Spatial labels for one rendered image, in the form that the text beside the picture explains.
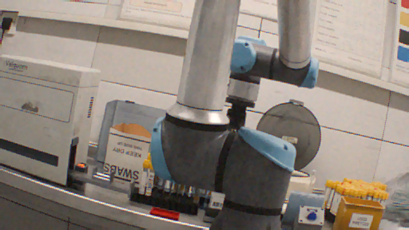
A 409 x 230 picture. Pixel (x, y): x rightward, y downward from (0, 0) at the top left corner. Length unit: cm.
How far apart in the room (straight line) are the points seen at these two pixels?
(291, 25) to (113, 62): 100
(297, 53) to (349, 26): 83
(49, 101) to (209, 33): 55
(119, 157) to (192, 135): 69
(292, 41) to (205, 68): 25
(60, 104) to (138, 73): 66
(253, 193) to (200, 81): 22
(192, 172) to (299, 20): 37
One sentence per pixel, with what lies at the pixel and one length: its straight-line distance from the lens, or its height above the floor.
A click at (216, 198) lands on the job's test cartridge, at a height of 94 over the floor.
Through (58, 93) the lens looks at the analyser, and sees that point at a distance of 166.
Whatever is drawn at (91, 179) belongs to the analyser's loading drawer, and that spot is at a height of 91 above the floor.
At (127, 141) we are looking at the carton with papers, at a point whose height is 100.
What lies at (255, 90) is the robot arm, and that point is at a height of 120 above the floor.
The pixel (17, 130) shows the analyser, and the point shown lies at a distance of 170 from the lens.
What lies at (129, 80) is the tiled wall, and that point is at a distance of 227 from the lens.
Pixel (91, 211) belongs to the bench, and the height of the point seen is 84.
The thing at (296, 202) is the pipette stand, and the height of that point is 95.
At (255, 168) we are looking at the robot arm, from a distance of 126.
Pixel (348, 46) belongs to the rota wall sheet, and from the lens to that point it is 229.
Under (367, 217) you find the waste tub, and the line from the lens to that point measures 174.
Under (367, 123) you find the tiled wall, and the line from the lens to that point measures 231.
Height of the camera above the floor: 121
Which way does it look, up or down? 3 degrees down
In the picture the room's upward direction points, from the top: 12 degrees clockwise
